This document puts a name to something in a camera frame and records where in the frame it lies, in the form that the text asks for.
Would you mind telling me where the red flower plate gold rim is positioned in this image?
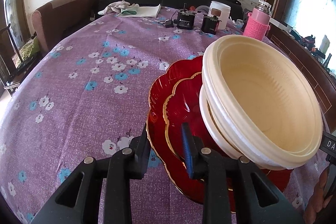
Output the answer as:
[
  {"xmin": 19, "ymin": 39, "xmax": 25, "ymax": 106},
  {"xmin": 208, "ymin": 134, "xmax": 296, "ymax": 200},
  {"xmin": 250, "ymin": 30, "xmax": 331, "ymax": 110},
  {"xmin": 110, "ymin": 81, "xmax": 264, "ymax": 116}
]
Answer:
[{"xmin": 146, "ymin": 55, "xmax": 293, "ymax": 214}]

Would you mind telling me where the white bowl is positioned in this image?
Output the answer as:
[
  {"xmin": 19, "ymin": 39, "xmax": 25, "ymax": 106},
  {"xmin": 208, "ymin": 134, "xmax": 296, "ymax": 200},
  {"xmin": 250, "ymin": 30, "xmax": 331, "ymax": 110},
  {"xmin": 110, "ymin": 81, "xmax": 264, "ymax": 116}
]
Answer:
[{"xmin": 199, "ymin": 85, "xmax": 298, "ymax": 170}]

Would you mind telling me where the red plate with sticker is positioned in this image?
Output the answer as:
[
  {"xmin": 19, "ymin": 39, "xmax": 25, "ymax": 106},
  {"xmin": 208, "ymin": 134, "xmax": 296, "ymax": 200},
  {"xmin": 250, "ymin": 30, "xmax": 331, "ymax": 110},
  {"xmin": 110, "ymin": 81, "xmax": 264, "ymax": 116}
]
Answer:
[{"xmin": 163, "ymin": 72, "xmax": 229, "ymax": 162}]

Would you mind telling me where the cream ribbed bowl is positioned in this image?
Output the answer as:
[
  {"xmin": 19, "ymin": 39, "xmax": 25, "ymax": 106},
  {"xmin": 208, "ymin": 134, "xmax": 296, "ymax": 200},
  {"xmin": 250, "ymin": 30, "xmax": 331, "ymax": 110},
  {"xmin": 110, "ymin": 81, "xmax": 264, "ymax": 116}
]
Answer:
[{"xmin": 202, "ymin": 35, "xmax": 323, "ymax": 167}]

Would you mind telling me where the person's right hand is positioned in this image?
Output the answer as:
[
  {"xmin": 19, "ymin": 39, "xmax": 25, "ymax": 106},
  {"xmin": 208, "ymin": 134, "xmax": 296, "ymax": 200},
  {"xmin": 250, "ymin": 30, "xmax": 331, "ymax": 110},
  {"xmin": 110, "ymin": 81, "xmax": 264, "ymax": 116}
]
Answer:
[{"xmin": 303, "ymin": 168, "xmax": 332, "ymax": 223}]

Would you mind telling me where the purple floral tablecloth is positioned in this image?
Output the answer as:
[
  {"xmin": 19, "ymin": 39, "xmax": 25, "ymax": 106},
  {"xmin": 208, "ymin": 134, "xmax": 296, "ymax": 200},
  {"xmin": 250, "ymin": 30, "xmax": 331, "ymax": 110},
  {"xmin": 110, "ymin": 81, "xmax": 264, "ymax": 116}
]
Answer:
[{"xmin": 0, "ymin": 4, "xmax": 332, "ymax": 224}]

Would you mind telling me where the black small box device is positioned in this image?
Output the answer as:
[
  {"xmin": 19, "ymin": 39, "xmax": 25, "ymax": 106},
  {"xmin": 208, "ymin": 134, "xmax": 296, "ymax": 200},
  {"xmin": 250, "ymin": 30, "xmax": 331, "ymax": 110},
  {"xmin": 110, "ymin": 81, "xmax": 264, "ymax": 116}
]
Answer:
[{"xmin": 201, "ymin": 15, "xmax": 221, "ymax": 35}]

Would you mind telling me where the black power adapter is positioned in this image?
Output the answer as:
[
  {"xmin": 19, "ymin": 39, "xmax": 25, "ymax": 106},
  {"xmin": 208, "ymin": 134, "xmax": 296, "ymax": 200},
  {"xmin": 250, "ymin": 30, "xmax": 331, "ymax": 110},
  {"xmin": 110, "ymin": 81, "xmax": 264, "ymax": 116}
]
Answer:
[{"xmin": 165, "ymin": 20, "xmax": 174, "ymax": 28}]

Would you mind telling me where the black cylindrical device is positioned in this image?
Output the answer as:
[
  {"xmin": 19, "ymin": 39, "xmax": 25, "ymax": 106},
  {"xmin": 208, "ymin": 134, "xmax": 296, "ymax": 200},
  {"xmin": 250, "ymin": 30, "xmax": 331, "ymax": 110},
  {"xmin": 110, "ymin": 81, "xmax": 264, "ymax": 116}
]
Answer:
[{"xmin": 177, "ymin": 4, "xmax": 196, "ymax": 30}]

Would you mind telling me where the white folded cloth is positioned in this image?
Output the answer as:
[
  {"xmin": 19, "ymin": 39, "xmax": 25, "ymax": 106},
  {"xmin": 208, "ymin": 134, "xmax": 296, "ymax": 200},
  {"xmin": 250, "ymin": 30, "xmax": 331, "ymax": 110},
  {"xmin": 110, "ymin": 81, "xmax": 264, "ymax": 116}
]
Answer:
[{"xmin": 118, "ymin": 5, "xmax": 161, "ymax": 18}]

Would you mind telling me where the teal cloth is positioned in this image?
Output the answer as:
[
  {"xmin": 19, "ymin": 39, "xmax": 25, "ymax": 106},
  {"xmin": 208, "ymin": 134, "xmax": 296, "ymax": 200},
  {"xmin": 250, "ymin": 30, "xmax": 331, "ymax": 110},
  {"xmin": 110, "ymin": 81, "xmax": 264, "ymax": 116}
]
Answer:
[{"xmin": 119, "ymin": 8, "xmax": 137, "ymax": 16}]

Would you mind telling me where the white plastic jar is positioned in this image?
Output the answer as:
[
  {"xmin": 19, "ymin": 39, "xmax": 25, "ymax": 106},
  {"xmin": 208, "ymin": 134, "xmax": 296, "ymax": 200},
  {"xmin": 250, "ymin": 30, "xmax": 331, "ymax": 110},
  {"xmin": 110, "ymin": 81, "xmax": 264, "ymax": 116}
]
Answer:
[{"xmin": 208, "ymin": 1, "xmax": 231, "ymax": 30}]

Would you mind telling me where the pink thermos knitted sleeve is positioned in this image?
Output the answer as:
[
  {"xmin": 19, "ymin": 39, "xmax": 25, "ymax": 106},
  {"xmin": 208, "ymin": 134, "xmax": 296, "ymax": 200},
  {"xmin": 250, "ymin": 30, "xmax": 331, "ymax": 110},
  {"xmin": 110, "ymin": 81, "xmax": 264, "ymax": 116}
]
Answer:
[{"xmin": 243, "ymin": 0, "xmax": 271, "ymax": 41}]

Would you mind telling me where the crumpled white cloth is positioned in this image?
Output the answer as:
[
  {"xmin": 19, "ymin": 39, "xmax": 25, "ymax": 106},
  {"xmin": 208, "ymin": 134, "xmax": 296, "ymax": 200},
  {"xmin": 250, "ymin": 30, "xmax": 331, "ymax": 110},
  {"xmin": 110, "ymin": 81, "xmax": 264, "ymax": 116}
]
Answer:
[{"xmin": 98, "ymin": 1, "xmax": 139, "ymax": 16}]

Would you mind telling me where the dark wooden chair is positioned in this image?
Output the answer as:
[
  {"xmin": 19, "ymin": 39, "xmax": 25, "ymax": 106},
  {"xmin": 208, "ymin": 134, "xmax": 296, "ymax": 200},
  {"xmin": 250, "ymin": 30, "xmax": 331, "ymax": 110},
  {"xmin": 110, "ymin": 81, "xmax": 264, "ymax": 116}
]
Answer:
[{"xmin": 1, "ymin": 23, "xmax": 42, "ymax": 97}]

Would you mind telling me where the brown armchair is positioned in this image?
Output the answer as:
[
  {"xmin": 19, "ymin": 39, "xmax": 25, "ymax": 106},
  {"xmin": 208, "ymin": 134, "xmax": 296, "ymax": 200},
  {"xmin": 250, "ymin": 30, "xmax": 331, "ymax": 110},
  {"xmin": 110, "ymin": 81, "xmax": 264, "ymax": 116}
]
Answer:
[{"xmin": 31, "ymin": 0, "xmax": 96, "ymax": 55}]

